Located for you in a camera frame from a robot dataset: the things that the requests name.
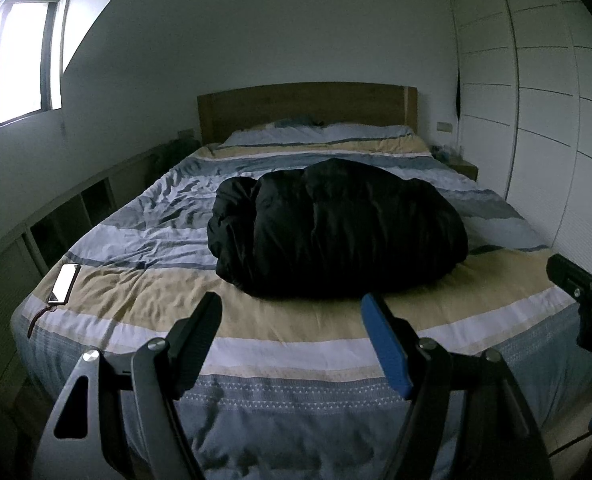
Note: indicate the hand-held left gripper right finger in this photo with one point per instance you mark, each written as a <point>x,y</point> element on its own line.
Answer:
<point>388,345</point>

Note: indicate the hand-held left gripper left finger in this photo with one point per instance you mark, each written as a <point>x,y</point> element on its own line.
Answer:
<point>200,327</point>

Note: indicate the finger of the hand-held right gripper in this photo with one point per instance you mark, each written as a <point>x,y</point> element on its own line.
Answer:
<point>573,275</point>

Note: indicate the black down jacket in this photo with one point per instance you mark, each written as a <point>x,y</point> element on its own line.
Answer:
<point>336,225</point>

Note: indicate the bed with striped duvet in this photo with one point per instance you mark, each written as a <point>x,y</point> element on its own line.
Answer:
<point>176,285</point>

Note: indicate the smartphone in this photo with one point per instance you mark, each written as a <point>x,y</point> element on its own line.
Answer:
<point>65,282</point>

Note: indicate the wooden nightstand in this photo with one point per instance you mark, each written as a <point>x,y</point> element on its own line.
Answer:
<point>463,167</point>

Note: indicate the white wardrobe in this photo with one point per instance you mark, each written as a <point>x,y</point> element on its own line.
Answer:
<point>540,85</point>

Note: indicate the low shelf unit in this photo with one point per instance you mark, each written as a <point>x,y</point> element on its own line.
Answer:
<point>51,230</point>

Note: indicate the dark blue cloth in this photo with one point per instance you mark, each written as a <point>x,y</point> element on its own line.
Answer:
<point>296,122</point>

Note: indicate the wooden headboard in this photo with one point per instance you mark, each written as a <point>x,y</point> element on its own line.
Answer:
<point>301,105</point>

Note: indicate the window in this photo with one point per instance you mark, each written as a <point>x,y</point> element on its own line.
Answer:
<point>16,60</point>

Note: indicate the wall switch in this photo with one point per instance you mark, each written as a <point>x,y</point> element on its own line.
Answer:
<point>444,126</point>

